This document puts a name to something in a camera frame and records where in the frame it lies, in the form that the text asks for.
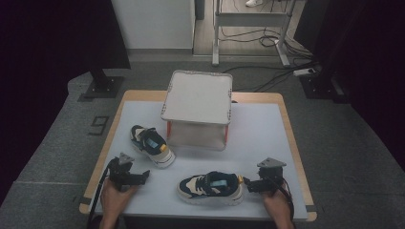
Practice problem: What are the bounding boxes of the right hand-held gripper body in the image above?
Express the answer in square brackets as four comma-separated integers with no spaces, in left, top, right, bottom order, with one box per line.
[257,156,288,194]

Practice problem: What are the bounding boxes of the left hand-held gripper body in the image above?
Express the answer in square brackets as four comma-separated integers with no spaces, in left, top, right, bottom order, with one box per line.
[108,152,136,192]

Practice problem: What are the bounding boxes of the navy and beige sneaker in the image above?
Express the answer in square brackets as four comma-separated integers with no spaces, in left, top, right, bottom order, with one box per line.
[177,171,245,206]
[129,124,177,169]

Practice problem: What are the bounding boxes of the person's left hand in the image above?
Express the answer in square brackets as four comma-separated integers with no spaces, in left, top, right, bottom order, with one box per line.
[100,177,139,221]

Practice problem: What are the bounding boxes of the person's right hand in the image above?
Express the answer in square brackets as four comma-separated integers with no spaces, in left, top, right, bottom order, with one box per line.
[262,189,294,221]

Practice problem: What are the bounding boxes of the white table mat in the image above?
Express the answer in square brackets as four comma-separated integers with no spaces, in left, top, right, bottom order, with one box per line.
[94,100,309,221]

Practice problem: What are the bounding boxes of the black stand base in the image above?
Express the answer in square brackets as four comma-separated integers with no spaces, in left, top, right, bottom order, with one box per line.
[299,73,351,105]

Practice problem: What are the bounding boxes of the white power strip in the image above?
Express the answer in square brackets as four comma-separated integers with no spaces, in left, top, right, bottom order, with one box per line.
[292,67,317,77]

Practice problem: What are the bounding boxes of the dark curtain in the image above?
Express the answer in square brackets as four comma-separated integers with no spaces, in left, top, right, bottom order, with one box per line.
[0,0,132,204]
[294,0,405,173]

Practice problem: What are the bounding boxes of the black and red gripper cable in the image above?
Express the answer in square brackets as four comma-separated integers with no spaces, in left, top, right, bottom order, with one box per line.
[277,177,295,220]

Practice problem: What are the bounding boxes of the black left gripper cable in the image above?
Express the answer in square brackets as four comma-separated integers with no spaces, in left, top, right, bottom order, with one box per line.
[86,158,117,229]

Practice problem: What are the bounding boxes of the black stand with base plate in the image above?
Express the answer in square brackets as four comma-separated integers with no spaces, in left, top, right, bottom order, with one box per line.
[83,0,132,99]

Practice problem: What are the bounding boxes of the black floor cables bundle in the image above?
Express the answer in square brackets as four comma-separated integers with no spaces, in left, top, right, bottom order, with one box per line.
[219,26,320,94]

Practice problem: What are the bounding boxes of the grey metal desk frame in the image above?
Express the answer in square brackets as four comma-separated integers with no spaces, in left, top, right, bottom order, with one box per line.
[211,0,308,68]

